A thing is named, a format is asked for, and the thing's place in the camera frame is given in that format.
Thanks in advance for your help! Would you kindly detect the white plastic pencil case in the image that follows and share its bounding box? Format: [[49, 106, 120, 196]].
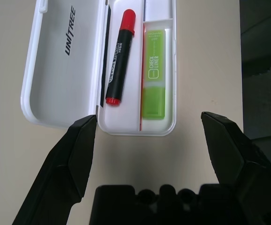
[[20, 0, 177, 136]]

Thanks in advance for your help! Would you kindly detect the black marker with red cap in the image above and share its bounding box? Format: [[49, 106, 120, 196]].
[[105, 8, 136, 106]]

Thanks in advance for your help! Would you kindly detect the green highlighter pen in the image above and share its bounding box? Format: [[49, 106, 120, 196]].
[[141, 28, 168, 120]]

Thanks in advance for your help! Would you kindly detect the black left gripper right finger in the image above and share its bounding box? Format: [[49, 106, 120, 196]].
[[200, 111, 271, 225]]

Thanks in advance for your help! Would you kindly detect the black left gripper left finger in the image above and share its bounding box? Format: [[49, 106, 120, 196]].
[[12, 114, 97, 225]]

